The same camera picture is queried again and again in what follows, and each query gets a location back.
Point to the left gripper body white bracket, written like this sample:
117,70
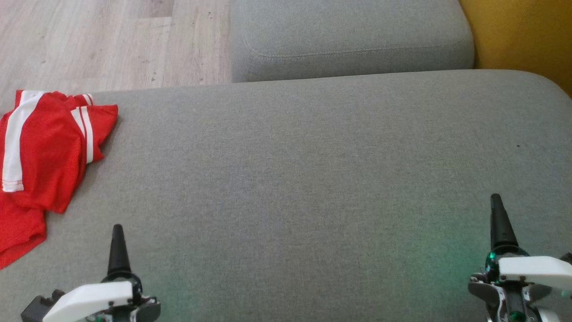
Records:
89,302

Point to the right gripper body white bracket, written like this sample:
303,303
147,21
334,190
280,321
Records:
532,268

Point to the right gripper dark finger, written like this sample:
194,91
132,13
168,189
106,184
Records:
501,228

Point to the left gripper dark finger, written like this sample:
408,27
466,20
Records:
119,255

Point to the red shorts with white stripe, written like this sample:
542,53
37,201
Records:
44,152

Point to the grey fabric sofa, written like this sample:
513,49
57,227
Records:
290,179

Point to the yellow upholstered seat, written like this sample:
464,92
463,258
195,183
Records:
523,36

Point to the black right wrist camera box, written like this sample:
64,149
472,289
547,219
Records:
567,258

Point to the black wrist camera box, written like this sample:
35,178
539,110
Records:
567,258
38,309

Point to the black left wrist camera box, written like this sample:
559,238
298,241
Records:
38,309

